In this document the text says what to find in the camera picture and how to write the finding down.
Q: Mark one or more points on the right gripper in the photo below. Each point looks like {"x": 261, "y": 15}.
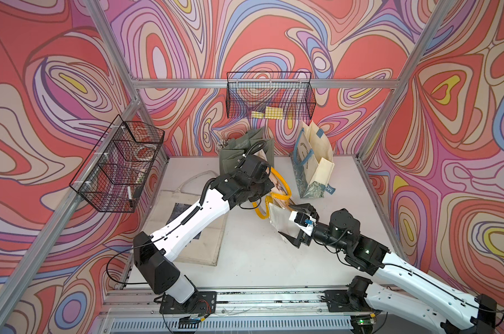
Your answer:
{"x": 303, "y": 238}

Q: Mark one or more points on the white bag yellow handles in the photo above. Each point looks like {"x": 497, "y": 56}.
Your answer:
{"x": 275, "y": 207}

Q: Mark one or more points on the cream canvas tote bag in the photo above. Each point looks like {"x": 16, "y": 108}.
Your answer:
{"x": 204, "y": 248}

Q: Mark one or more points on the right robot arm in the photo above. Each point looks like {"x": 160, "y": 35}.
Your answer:
{"x": 392, "y": 285}

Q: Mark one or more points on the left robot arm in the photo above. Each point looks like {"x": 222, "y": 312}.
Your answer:
{"x": 154, "y": 254}

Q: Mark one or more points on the olive green fabric bag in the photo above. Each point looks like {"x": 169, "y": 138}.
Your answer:
{"x": 230, "y": 154}

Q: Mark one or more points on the yellow sticky notes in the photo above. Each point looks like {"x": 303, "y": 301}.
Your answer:
{"x": 273, "y": 113}

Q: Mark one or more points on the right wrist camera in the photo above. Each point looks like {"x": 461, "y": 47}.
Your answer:
{"x": 303, "y": 220}

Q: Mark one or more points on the beige bag blue handles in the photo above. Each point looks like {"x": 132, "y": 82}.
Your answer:
{"x": 312, "y": 162}

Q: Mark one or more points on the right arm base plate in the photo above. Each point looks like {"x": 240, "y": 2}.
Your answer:
{"x": 345, "y": 301}

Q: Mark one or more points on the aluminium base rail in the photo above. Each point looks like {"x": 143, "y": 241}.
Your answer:
{"x": 256, "y": 310}

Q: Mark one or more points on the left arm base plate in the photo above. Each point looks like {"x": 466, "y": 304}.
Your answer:
{"x": 200, "y": 303}

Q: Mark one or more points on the black wire basket back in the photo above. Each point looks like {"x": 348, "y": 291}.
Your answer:
{"x": 248, "y": 91}

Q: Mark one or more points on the black wire basket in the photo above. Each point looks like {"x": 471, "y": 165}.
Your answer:
{"x": 113, "y": 177}
{"x": 248, "y": 91}

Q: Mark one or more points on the black wire basket left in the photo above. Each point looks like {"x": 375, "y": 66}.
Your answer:
{"x": 113, "y": 177}

